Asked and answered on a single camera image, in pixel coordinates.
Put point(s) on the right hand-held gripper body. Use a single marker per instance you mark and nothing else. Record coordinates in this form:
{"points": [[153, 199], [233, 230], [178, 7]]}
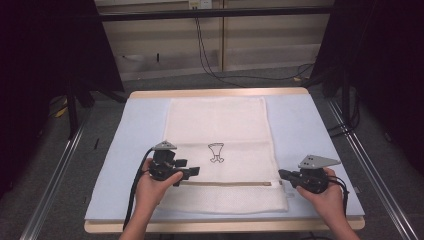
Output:
{"points": [[311, 181]]}

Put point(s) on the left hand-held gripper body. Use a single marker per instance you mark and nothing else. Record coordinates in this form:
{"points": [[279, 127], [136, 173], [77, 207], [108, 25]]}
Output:
{"points": [[161, 166]]}

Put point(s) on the white mesh laundry bag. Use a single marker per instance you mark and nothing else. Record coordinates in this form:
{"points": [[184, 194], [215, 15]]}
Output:
{"points": [[220, 126]]}

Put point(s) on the person's right hand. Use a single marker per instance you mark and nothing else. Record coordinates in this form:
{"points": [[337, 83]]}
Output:
{"points": [[328, 201]]}

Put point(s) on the person's left hand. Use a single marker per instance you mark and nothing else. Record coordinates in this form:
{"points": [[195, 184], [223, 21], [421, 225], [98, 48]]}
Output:
{"points": [[150, 193]]}

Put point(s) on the light blue table mat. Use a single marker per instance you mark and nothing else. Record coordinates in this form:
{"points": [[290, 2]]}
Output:
{"points": [[300, 133]]}

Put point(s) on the small black stick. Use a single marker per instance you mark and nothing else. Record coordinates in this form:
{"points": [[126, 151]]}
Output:
{"points": [[96, 144]]}

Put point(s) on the black metal stand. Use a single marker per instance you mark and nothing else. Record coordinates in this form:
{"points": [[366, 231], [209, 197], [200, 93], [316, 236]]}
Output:
{"points": [[346, 100], [71, 113]]}

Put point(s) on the yellow tape piece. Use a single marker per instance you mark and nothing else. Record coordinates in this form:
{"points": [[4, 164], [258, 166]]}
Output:
{"points": [[61, 112]]}

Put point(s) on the black curtain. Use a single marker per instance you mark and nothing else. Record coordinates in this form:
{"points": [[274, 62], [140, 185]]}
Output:
{"points": [[40, 66], [386, 66]]}

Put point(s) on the black horizontal bar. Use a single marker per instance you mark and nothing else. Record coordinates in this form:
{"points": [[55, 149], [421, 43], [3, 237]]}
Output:
{"points": [[216, 14]]}

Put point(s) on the silver metal floor rail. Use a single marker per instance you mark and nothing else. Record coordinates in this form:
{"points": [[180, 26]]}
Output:
{"points": [[376, 180], [53, 186]]}

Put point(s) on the white wall socket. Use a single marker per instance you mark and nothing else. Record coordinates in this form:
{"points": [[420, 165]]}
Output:
{"points": [[200, 4]]}

